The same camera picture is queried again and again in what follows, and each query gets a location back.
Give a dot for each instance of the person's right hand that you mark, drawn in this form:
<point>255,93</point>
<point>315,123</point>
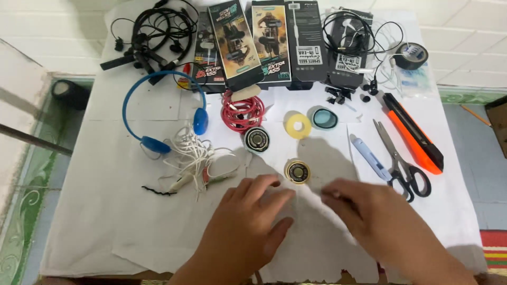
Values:
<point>376,217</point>

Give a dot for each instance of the person's left hand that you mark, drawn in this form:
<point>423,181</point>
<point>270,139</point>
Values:
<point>241,225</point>

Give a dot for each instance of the person's right fingers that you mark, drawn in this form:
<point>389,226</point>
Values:
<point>334,194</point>

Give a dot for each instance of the speaker driver with gold rim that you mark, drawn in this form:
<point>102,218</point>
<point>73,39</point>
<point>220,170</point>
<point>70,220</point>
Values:
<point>297,172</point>

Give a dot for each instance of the light blue small cutter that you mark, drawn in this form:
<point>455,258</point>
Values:
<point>370,158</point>

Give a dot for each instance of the speaker driver with teal rim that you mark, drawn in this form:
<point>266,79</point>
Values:
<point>257,139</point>

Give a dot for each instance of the small black plastic pieces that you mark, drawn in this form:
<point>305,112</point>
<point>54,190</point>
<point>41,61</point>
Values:
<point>337,95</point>

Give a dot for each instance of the orange and black utility knife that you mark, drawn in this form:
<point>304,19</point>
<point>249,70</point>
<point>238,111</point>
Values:
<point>416,138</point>

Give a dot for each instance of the black earbud tips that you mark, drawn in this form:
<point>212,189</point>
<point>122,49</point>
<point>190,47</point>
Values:
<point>369,89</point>

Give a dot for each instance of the clear plastic bag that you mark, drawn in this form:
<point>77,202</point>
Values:
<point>414,81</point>

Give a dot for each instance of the blue headphone band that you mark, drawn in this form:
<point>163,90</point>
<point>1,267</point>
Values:
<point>201,120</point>

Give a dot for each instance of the black tape roll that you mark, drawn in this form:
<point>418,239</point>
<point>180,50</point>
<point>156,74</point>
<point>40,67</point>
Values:
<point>69,94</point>
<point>412,59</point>

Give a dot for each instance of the black box with white label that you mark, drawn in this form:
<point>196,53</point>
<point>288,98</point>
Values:
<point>307,39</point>

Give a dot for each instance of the orange pencil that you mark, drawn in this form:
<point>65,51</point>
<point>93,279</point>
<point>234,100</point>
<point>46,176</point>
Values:
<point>475,115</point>

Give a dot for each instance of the black box with rider picture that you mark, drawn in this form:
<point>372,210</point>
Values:
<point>273,43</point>

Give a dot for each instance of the striped colourful mat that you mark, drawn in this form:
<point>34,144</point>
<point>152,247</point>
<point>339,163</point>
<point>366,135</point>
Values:
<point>495,249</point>

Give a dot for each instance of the black twist tie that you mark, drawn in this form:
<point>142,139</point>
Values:
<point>158,192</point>

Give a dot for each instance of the brown board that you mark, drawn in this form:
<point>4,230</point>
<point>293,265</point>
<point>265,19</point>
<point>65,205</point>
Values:
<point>498,122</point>

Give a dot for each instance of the tilted black earphone box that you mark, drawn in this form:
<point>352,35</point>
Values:
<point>235,43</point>

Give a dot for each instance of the black box with red print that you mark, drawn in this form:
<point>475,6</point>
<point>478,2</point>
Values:
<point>204,59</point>

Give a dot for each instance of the red glue tube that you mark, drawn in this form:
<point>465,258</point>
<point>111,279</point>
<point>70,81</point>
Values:
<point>184,75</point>

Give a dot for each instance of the white paper table cover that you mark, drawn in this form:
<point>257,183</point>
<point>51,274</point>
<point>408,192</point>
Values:
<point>119,221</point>

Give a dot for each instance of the tangle of black earphones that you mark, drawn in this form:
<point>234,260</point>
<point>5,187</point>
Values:
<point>154,35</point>

